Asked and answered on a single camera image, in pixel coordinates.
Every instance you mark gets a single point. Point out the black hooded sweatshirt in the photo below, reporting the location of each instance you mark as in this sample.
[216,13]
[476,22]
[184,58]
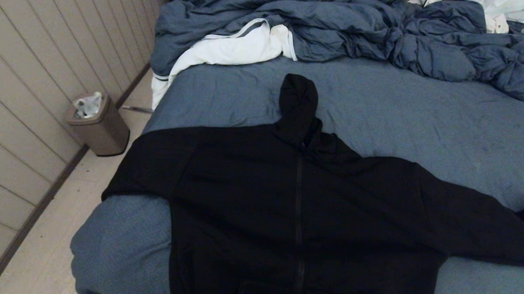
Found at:
[299,213]

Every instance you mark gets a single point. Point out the blue bed sheet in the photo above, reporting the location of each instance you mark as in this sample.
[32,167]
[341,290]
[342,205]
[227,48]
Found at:
[427,116]

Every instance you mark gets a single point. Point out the brown trash bin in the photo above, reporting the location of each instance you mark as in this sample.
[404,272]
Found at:
[103,133]

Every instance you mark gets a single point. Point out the white plastic bin bag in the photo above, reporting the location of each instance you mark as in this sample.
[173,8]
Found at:
[88,105]

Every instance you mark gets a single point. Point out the crumpled blue duvet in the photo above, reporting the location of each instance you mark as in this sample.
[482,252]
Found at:
[364,30]

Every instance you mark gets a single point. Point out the white shirt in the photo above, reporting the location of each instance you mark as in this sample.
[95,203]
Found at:
[516,8]

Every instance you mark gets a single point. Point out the cream garment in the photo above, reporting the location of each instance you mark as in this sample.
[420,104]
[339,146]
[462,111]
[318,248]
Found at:
[497,22]

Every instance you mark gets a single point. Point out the white garment with dark stripe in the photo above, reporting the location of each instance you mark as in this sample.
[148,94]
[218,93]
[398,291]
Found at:
[222,51]

